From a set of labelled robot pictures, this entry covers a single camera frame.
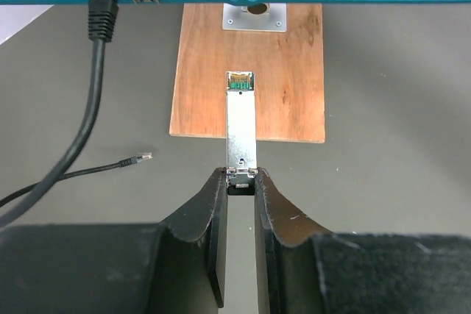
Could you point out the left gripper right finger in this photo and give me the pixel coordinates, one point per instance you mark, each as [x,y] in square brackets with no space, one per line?
[287,274]

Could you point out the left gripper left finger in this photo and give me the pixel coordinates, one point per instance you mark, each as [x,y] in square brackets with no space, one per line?
[191,259]

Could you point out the wooden board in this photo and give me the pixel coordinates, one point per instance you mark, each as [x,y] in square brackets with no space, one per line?
[286,70]

